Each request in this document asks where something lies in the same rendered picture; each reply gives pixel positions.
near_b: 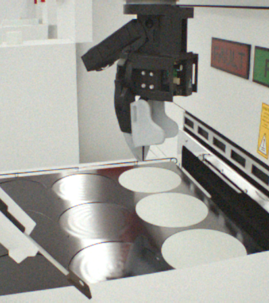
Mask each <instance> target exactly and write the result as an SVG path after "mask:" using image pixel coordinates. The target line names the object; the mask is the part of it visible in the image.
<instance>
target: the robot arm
mask: <svg viewBox="0 0 269 303"><path fill-rule="evenodd" d="M122 1H125V2H126V4H123V15H137V18H136V19H132V20H131V21H130V22H127V23H126V24H125V25H123V26H122V27H121V28H119V29H118V30H117V31H115V32H113V33H112V34H111V35H110V36H108V37H107V38H105V39H104V40H102V42H100V43H99V44H96V45H94V46H92V47H91V48H90V49H89V50H88V52H86V53H85V54H84V55H83V56H81V59H82V62H83V64H84V66H85V68H86V70H87V72H92V71H102V70H105V69H107V68H109V67H112V66H113V65H114V64H115V62H117V61H118V60H119V61H118V63H117V69H116V75H115V80H114V109H115V113H116V117H117V120H118V124H119V127H120V130H121V131H122V132H123V135H124V138H125V140H126V142H127V144H128V147H129V149H130V151H131V152H132V154H133V156H134V157H135V159H136V160H137V162H143V161H146V158H147V155H148V153H149V149H150V146H151V145H161V144H162V143H163V142H164V141H165V140H166V138H171V137H175V136H177V134H178V132H179V126H178V123H177V122H176V121H174V120H173V119H171V117H169V116H168V115H167V114H166V107H165V101H169V102H173V97H174V96H175V97H176V96H181V97H188V96H190V95H192V92H194V93H197V89H198V86H197V77H198V64H199V56H198V53H193V51H189V52H187V42H188V40H187V28H188V18H193V16H194V7H180V5H177V4H176V2H177V1H180V0H122ZM193 64H194V65H195V74H194V81H195V83H193ZM136 95H138V96H140V97H139V98H138V100H136V101H135V96H136Z"/></svg>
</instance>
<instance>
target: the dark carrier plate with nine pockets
mask: <svg viewBox="0 0 269 303"><path fill-rule="evenodd" d="M144 167H154V168H163V169H167V170H171V171H172V172H175V173H176V174H178V175H179V176H180V178H181V184H180V185H179V186H178V187H176V188H174V189H171V190H169V191H163V192H157V193H145V192H139V191H132V190H130V189H127V188H125V187H123V186H122V185H121V184H120V182H119V177H120V175H121V174H122V173H124V172H126V171H128V170H132V169H135V168H144ZM0 188H1V189H2V190H3V191H4V192H5V193H6V194H8V196H9V197H10V198H11V199H12V200H13V201H14V202H15V203H16V204H17V205H18V206H19V207H20V208H21V209H22V210H23V211H24V212H25V213H26V214H27V215H28V216H29V217H30V218H31V219H32V220H33V221H34V222H35V223H36V225H35V226H34V228H33V230H32V231H31V233H30V235H29V236H30V237H31V238H33V239H34V240H35V241H36V243H37V244H38V245H39V246H41V247H42V249H44V251H46V252H48V253H49V254H50V255H51V256H52V257H53V258H54V259H55V260H57V261H58V262H59V263H60V264H61V266H62V267H64V268H66V267H68V268H69V269H70V270H71V271H72V272H74V273H76V274H77V275H78V276H79V277H80V278H81V279H82V280H83V281H84V282H85V283H87V284H90V283H97V282H102V281H112V280H116V279H124V278H128V277H135V276H139V275H146V274H151V273H160V272H164V271H171V270H174V269H175V268H174V267H172V266H170V265H169V264H168V263H167V262H166V261H165V259H164V257H163V254H162V246H163V244H164V242H165V240H167V238H169V237H170V236H172V235H174V234H177V233H180V232H182V231H184V230H188V229H209V230H213V231H215V230H217V231H221V232H223V233H225V234H228V235H232V236H233V237H234V238H236V239H237V240H239V241H240V242H241V243H242V244H243V246H244V247H245V250H246V252H247V255H252V254H257V253H259V252H261V251H260V250H259V249H258V248H257V247H256V246H255V245H254V244H253V243H252V242H251V241H250V239H249V238H247V237H246V236H245V235H244V233H243V232H242V231H241V230H239V229H238V228H237V226H236V225H235V224H234V223H233V222H232V221H231V220H229V218H228V217H227V215H225V213H223V211H221V209H220V208H219V207H217V205H215V203H213V201H211V199H210V198H209V197H208V196H207V195H206V194H205V193H204V192H203V191H202V190H201V189H200V188H199V187H198V186H196V184H194V182H192V180H190V178H189V177H188V176H187V175H186V174H185V172H184V171H183V170H182V169H181V168H180V167H179V166H178V165H177V164H176V163H175V162H174V161H172V162H160V163H153V164H140V165H132V166H119V167H113V168H100V169H93V170H80V171H73V172H61V173H59V172H55V173H48V174H36V175H29V176H23V177H11V178H5V179H4V178H0ZM158 193H180V194H184V195H189V196H191V197H192V196H193V197H196V198H197V199H199V200H201V201H202V202H203V203H204V204H205V205H206V207H207V216H206V218H205V219H203V220H202V221H201V222H199V223H197V224H196V225H192V226H190V227H180V228H172V227H161V226H158V225H154V224H151V223H148V222H146V221H144V220H143V219H142V218H140V217H139V216H138V214H137V212H136V205H137V203H138V202H139V201H140V200H141V199H143V198H144V197H147V196H149V195H153V194H158ZM68 286H70V287H72V286H73V285H72V284H71V283H70V282H69V281H68V280H67V277H66V275H65V274H64V273H63V272H62V271H61V270H59V269H58V268H57V267H56V266H55V265H54V264H52V263H51V262H50V261H49V260H48V259H47V258H46V257H44V256H43V255H42V253H41V252H40V251H38V252H37V253H36V255H35V256H27V257H26V258H25V259H24V260H22V261H21V262H19V263H17V262H16V261H15V260H14V259H13V258H12V257H11V256H10V255H9V250H8V249H7V248H6V247H4V246H3V244H2V243H1V242H0V296H6V295H10V294H21V293H24V292H27V293H28V292H35V291H39V290H41V291H42V290H46V289H53V288H54V289H57V288H61V287H68Z"/></svg>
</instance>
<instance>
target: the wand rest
mask: <svg viewBox="0 0 269 303"><path fill-rule="evenodd" d="M0 198H1V199H2V200H3V201H4V202H5V203H6V204H7V205H8V212H10V213H11V214H12V215H13V216H14V217H15V218H16V220H18V221H19V222H20V223H21V224H22V225H23V226H24V227H26V230H25V232H26V233H27V234H28V235H30V233H31V231H32V230H33V228H34V226H35V225H36V223H35V222H34V221H33V220H32V219H31V218H30V217H29V216H28V215H27V214H26V213H25V212H24V211H23V210H22V209H21V208H20V207H19V206H18V205H17V204H16V203H15V202H14V201H13V200H12V199H11V198H10V197H9V196H8V194H6V193H5V192H4V191H3V190H2V189H1V188H0ZM0 242H1V243H2V244H3V246H4V247H6V248H7V249H8V250H9V255H10V256H11V257H12V258H13V259H14V260H15V261H16V262H17V263H19V262H21V261H22V260H24V259H25V258H26V257H27V256H35V255H36V253H37V252H38V250H39V248H38V247H36V246H35V245H34V244H33V243H32V242H31V241H30V240H29V239H28V238H27V237H26V236H25V235H24V234H23V233H22V232H21V231H20V230H19V229H18V228H17V227H16V226H15V225H14V224H13V223H12V222H11V221H9V220H8V218H7V217H6V216H5V215H4V214H2V213H1V212H0Z"/></svg>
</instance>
